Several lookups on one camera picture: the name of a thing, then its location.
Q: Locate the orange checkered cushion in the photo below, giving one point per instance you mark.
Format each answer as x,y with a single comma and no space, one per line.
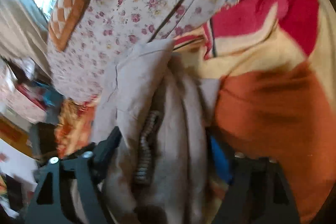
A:
65,16

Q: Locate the beige zip-up jacket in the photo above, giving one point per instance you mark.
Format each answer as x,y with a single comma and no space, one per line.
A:
158,173

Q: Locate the orange red yellow blanket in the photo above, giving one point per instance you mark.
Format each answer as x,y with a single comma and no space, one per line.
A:
274,61

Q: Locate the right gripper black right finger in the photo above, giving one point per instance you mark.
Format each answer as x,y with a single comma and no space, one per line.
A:
258,191

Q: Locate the beige curtain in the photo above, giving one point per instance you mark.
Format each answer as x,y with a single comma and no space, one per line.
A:
24,32

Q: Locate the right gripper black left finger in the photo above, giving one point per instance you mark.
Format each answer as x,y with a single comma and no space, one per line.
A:
52,201

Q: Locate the blue plastic bag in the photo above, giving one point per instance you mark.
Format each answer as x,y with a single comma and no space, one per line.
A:
51,97

